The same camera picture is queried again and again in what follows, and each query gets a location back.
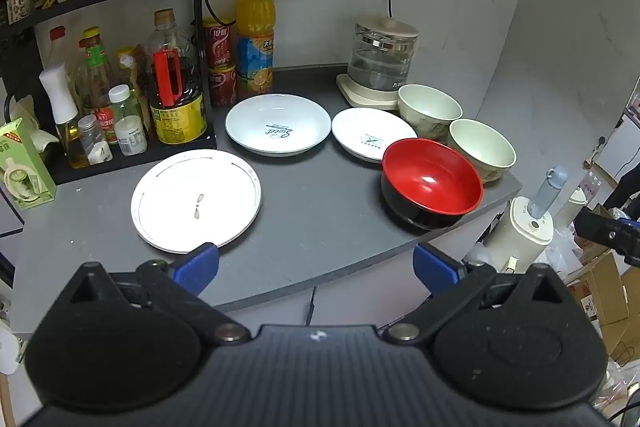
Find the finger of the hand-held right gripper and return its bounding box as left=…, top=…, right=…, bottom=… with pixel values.
left=574, top=205, right=640, bottom=268

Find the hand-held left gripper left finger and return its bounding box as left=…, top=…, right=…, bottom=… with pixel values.
left=69, top=242, right=253, bottom=348

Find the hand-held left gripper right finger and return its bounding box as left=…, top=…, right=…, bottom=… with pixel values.
left=382, top=242, right=573, bottom=348

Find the white flower-print plate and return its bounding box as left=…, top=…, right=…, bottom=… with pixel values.
left=131, top=149, right=263, bottom=255

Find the red and black bowl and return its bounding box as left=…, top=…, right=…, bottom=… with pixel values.
left=381, top=138, right=485, bottom=231

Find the cream bowl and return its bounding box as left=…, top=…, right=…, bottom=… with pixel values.
left=397, top=84, right=464, bottom=142
left=446, top=118, right=517, bottom=184

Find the deep white script-print plate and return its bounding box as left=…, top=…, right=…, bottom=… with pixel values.
left=225, top=94, right=332, bottom=158

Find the small white plate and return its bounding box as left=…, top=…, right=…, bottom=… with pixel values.
left=331, top=107, right=418, bottom=164

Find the blue-grey bottle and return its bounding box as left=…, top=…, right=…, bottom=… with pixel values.
left=530, top=166, right=568, bottom=220

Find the cardboard box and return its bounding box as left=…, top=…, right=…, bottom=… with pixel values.
left=565, top=252, right=640, bottom=358

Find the white cylindrical appliance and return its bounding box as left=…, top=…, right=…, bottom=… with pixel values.
left=482, top=196, right=556, bottom=275

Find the small glass spice jar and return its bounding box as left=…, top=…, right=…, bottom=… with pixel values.
left=77, top=114, right=113, bottom=166

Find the red drink can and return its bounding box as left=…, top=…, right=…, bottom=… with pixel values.
left=207, top=64, right=238, bottom=108
left=202, top=18, right=236, bottom=68

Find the white-capped green bottle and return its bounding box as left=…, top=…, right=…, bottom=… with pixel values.
left=108, top=84, right=143, bottom=122

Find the cream kettle base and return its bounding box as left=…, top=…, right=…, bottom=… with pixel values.
left=336, top=73, right=401, bottom=110

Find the green carton box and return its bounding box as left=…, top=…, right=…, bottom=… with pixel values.
left=0, top=117, right=57, bottom=211

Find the glass kettle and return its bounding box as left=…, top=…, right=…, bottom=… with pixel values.
left=347, top=16, right=419, bottom=96

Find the white-top oil spray bottle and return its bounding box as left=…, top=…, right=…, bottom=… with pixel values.
left=39, top=62, right=91, bottom=169

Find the white crumpled tissue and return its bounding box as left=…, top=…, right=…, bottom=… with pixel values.
left=7, top=94, right=58, bottom=158

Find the red-capped dark sauce bottle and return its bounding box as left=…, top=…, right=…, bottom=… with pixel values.
left=74, top=39, right=92, bottom=108

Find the orange juice bottle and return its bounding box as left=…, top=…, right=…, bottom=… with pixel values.
left=235, top=0, right=277, bottom=102

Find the red-capped clear bottle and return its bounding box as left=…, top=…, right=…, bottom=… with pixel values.
left=47, top=26, right=71, bottom=68

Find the large red-handled oil bottle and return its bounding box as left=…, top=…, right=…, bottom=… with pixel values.
left=145, top=8, right=208, bottom=145

